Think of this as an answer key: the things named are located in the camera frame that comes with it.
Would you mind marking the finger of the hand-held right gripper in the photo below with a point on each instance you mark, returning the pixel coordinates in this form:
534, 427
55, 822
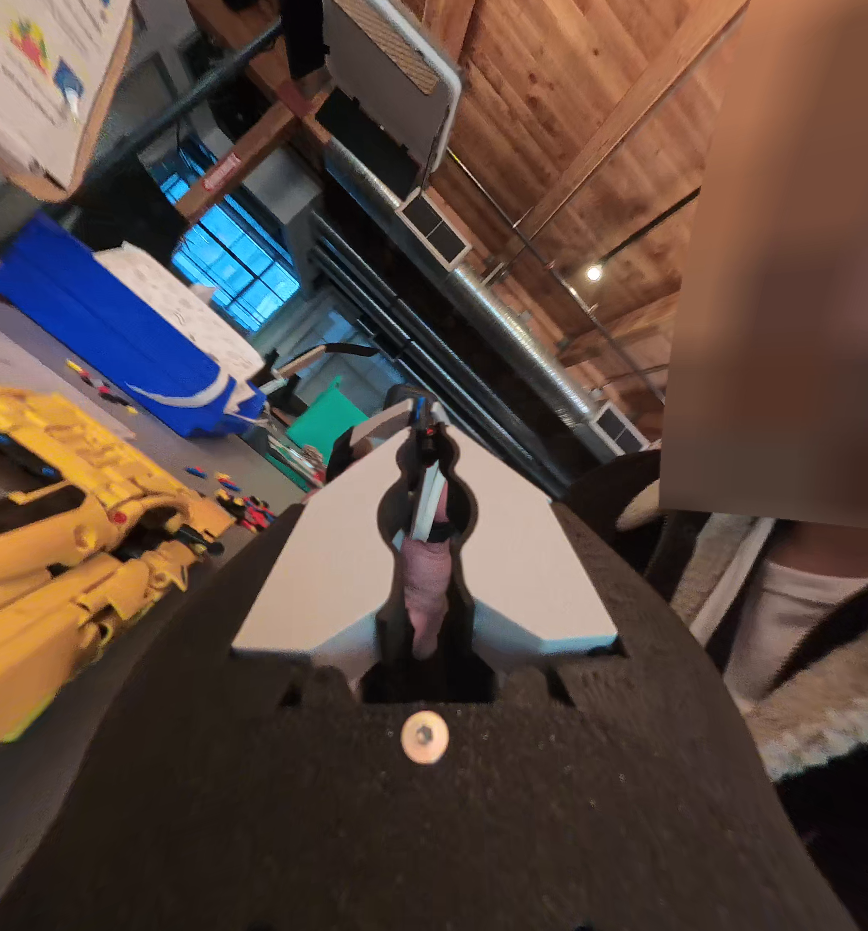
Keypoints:
428, 502
384, 428

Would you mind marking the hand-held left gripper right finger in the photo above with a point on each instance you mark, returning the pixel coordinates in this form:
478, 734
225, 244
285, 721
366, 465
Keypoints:
543, 582

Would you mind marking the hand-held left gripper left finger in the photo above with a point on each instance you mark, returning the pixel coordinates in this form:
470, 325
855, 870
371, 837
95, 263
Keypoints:
310, 582

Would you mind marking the small black brick assembly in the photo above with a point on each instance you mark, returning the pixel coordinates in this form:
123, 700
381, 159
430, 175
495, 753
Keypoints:
429, 436

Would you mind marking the yellow toy brick car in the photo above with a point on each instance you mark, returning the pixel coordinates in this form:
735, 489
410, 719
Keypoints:
41, 582

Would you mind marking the grey desk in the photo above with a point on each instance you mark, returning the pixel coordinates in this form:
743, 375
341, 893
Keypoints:
201, 451

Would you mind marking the person's right hand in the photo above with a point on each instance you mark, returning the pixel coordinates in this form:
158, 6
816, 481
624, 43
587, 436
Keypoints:
428, 596

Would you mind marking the green container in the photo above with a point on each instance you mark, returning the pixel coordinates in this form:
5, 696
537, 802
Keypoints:
325, 422

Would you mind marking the white document stand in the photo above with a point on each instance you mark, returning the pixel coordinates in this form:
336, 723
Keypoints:
103, 109
307, 358

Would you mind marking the white vent grille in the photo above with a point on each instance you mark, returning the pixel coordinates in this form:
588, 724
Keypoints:
619, 429
434, 229

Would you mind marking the cluster of red black pins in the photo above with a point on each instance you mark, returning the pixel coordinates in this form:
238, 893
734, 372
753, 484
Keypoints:
103, 389

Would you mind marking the white shirt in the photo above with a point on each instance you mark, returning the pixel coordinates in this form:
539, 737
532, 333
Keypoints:
790, 618

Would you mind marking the grey ceiling heater unit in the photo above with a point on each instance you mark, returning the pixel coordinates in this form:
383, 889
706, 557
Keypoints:
390, 80

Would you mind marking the printed instruction sheet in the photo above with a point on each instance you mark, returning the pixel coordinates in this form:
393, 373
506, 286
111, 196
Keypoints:
27, 65

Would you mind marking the silver ventilation duct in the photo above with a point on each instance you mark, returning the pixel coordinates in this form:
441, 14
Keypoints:
507, 320

